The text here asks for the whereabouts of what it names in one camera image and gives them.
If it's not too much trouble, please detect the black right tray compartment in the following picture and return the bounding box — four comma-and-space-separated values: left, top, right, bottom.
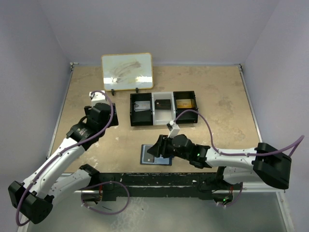
173, 91, 198, 124

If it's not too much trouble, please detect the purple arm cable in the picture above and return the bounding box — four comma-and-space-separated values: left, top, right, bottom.
15, 90, 114, 227
172, 109, 305, 157

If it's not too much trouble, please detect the whiteboard with wooden frame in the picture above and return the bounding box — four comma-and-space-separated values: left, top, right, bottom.
101, 53, 154, 91

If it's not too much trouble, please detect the gold card in tray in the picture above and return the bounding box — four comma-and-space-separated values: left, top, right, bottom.
176, 99, 194, 109

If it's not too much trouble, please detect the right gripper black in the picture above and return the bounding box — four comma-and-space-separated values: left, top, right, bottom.
148, 134, 190, 160

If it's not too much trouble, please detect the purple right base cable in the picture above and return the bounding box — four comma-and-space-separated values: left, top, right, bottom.
216, 186, 243, 209

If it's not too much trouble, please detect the white middle tray compartment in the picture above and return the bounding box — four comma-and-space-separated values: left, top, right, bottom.
151, 92, 176, 125

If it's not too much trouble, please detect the dark credit card with chip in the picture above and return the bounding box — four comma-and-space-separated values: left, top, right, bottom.
143, 145, 155, 163

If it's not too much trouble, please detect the black tray compartment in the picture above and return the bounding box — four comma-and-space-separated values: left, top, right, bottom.
173, 91, 198, 124
130, 93, 153, 127

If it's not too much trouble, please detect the black card case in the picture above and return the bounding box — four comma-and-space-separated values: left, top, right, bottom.
154, 99, 171, 110

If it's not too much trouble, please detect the blue leather card holder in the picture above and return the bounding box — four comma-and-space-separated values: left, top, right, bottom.
140, 145, 172, 166

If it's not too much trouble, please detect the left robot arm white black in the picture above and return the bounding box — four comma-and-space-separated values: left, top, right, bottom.
8, 103, 119, 227

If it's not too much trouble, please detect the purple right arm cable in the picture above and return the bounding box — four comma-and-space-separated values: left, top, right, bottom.
172, 109, 305, 157

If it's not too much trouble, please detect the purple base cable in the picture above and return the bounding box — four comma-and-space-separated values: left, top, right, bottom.
216, 186, 243, 209
81, 181, 130, 215

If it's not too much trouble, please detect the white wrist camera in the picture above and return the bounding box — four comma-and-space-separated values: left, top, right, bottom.
167, 120, 180, 138
89, 90, 108, 107

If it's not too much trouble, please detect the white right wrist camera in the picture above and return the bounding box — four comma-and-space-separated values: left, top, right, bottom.
167, 120, 180, 138

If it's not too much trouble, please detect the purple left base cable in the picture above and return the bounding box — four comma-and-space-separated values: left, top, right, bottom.
81, 181, 130, 215

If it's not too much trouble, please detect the black left tray compartment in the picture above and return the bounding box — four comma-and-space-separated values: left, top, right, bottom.
130, 93, 153, 127

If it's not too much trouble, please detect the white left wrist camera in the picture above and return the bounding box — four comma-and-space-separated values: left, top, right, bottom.
89, 90, 108, 107

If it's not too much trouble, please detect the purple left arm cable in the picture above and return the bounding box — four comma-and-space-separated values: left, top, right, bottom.
15, 90, 114, 227

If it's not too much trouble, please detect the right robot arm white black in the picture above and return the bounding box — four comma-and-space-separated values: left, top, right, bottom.
147, 134, 292, 190

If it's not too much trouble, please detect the white card in tray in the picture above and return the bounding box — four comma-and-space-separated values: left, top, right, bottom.
133, 101, 152, 112

